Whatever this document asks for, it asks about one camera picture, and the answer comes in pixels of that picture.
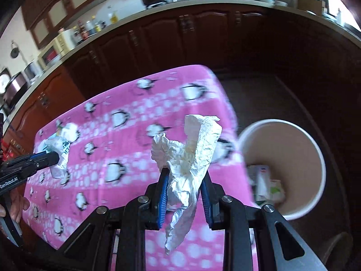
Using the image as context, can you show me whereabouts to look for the white round bin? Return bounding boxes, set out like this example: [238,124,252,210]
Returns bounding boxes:
[238,119,327,221]

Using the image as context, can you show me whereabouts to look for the person's left hand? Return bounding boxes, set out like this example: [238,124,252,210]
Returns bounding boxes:
[0,195,30,225]

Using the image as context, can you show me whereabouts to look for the wooden cutting board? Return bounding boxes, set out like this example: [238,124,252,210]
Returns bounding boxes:
[297,0,325,14]

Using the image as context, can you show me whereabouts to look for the wooden base cabinets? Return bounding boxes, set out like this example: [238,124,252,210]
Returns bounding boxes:
[6,4,361,153]

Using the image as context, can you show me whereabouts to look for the steel kettle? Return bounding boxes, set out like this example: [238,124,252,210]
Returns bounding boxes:
[24,61,40,81]

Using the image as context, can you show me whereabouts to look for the white paper tissue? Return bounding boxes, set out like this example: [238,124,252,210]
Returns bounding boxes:
[151,114,222,256]

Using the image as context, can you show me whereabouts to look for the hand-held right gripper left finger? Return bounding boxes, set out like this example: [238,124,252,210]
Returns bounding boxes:
[56,168,171,271]

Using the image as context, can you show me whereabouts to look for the white plastic wrapper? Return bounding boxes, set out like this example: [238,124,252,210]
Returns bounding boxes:
[42,123,81,180]

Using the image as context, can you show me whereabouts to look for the window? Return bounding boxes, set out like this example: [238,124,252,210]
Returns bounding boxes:
[324,0,361,31]

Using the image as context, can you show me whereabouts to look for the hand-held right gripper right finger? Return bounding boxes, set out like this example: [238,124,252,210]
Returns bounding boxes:
[200,171,333,271]

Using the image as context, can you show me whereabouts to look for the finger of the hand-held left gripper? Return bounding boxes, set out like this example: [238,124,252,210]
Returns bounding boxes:
[15,157,60,176]
[7,150,61,166]

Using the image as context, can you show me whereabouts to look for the pink penguin printed tablecloth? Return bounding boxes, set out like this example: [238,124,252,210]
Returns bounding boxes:
[24,64,254,271]

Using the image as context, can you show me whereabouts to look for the gas stove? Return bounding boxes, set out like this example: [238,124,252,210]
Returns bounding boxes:
[145,0,212,7]

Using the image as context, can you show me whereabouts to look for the white wrapper with green label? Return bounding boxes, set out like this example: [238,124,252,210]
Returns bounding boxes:
[266,179,285,202]

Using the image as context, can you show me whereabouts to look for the rice cooker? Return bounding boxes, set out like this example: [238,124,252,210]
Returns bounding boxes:
[0,67,29,108]

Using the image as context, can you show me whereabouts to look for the glass-door wooden wall cabinet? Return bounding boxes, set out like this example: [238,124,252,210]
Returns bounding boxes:
[21,0,102,50]

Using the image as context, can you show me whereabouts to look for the cream microwave oven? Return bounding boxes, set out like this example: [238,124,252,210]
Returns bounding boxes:
[38,30,75,68]

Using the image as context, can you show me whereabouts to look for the white carton with colourful print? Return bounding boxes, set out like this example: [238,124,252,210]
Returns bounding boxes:
[248,164,271,204]

